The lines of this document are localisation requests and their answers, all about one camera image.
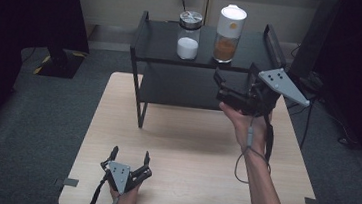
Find black floor cables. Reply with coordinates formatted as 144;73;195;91
280;95;362;157

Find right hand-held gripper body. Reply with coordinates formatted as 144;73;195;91
213;61;315;123

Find black power cable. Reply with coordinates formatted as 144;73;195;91
178;0;190;13

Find black stand base striped tape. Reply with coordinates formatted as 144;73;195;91
32;42;87;81

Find left hand-held gripper cable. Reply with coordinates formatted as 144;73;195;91
88;171;110;204

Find person's right hand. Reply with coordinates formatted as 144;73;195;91
214;101;274;158

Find person's left hand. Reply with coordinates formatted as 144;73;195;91
107;181;142;204

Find black upright stand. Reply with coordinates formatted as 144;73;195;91
278;0;342;103

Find glass jar with white lid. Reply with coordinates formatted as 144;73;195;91
211;2;249;66

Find glass jar with silver lid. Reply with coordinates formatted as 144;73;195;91
174;8;205;63

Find black two-tier shelf rack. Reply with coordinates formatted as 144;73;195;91
121;8;292;143

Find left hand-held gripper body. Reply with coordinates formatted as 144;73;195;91
97;159;154;197

